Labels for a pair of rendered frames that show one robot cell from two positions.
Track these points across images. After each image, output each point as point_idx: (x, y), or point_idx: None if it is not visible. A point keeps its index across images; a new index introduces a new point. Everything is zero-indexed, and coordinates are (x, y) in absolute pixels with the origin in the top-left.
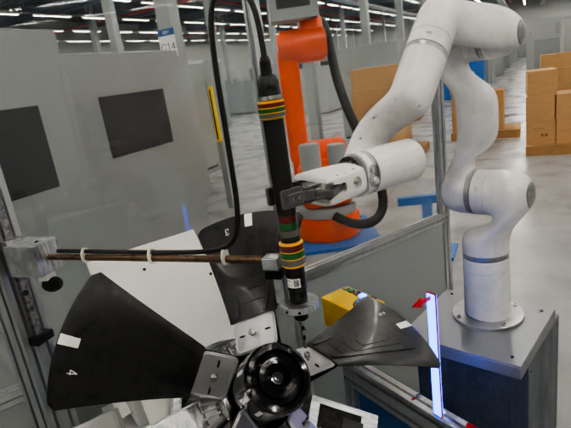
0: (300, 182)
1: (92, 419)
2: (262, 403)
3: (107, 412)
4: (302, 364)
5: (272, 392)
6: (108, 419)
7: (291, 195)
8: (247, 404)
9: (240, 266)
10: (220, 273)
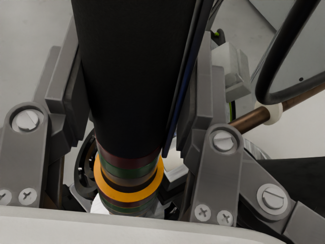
0: (187, 221)
1: (230, 58)
2: (93, 130)
3: (230, 68)
4: (90, 190)
5: (94, 144)
6: (224, 68)
7: (51, 50)
8: None
9: (295, 184)
10: (315, 162)
